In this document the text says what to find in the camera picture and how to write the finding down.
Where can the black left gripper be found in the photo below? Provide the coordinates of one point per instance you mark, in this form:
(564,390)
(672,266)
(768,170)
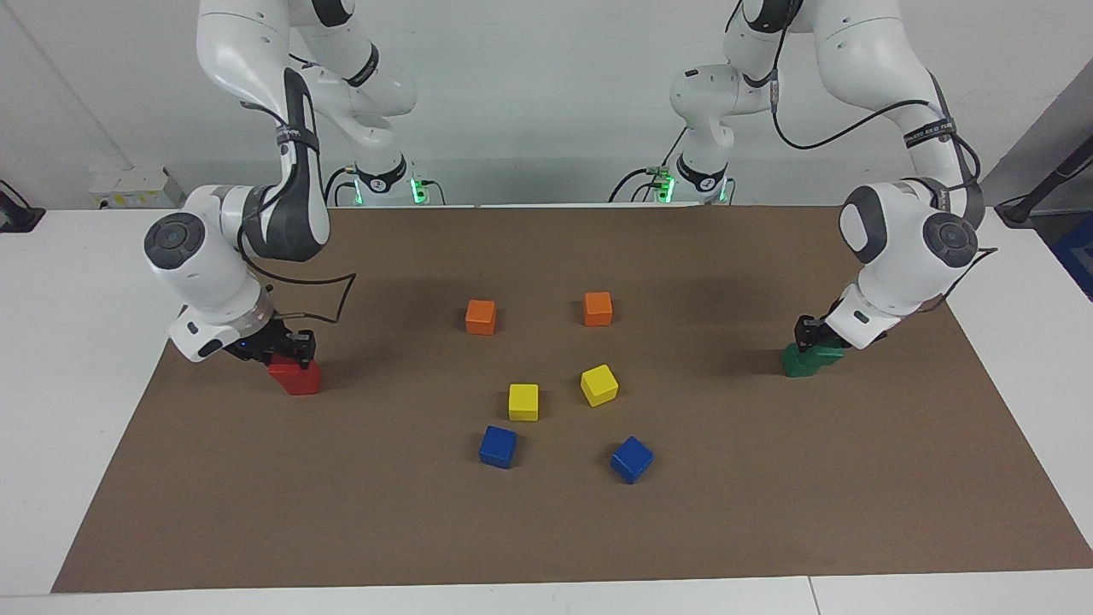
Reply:
(832,335)

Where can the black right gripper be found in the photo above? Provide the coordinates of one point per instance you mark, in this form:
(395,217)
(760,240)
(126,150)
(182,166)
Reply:
(256,344)

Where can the green wooden cube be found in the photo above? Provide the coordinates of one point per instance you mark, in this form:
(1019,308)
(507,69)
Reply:
(830,354)
(798,366)

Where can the red wooden cube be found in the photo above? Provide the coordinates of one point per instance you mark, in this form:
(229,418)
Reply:
(279,370)
(303,383)

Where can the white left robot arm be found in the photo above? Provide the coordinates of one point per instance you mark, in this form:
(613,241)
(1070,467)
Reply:
(897,248)

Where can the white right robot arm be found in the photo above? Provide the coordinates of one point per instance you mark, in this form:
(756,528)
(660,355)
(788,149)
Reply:
(205,265)

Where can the orange wooden cube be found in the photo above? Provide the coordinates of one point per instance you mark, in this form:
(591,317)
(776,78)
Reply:
(598,308)
(481,317)

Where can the brown table mat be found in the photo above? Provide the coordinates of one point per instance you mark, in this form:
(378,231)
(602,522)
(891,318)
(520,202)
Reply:
(768,512)

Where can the yellow wooden cube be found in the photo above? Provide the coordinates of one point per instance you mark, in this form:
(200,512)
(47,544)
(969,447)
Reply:
(523,401)
(599,384)

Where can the blue wooden cube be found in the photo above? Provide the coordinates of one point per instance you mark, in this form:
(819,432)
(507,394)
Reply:
(632,459)
(498,447)

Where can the blue crate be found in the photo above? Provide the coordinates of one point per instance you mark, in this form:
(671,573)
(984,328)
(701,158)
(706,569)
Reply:
(1078,252)

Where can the white wall socket box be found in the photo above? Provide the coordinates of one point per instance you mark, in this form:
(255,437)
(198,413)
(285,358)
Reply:
(137,188)

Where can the black clamp mount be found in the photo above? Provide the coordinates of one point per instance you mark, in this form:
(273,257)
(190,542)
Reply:
(17,218)

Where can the white wall conduit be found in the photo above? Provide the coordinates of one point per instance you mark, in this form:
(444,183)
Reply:
(81,87)

